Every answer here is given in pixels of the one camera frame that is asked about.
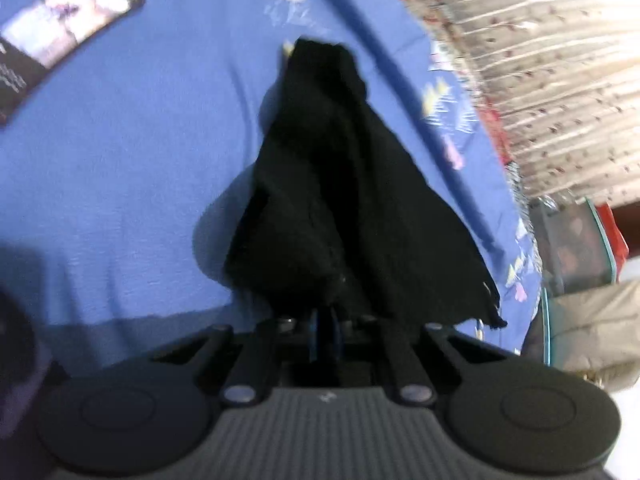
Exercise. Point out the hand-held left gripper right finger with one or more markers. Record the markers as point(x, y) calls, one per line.
point(338, 337)

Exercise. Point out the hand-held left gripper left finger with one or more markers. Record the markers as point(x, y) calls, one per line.
point(316, 337)

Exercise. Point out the black pants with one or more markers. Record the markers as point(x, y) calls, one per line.
point(325, 185)

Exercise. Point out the clear plastic storage container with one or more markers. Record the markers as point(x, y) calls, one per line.
point(570, 245)

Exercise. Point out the beige cloth bag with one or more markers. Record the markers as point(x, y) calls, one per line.
point(590, 330)

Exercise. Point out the blue printed bedsheet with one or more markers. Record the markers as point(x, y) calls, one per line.
point(125, 170)

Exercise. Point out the red patterned quilt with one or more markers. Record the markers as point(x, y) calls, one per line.
point(494, 125)

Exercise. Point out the red box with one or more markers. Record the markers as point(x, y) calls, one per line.
point(612, 235)

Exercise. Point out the black box with photo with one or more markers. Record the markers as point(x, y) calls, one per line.
point(65, 27)

